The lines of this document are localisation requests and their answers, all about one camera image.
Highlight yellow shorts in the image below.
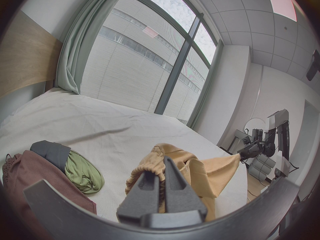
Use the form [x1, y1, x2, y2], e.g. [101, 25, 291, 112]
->
[117, 143, 242, 222]

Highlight green garment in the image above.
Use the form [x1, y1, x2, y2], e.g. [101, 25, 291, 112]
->
[64, 150, 105, 194]

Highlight square ceiling light panel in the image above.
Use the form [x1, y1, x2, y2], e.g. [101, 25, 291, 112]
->
[265, 0, 297, 22]

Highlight brown shorts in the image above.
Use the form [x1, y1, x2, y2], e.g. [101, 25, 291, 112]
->
[2, 150, 97, 216]

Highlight window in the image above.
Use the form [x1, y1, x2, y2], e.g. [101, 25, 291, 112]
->
[79, 0, 218, 129]

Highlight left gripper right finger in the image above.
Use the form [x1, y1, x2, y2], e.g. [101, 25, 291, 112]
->
[163, 155, 208, 222]

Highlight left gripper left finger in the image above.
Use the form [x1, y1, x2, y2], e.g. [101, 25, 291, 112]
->
[117, 171, 161, 226]

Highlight pale green curtain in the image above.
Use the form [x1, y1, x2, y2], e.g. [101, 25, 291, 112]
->
[56, 0, 137, 95]

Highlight bed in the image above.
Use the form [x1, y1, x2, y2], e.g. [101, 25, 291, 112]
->
[0, 10, 248, 222]

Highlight black garment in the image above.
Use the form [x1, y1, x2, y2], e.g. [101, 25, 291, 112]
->
[30, 140, 71, 173]

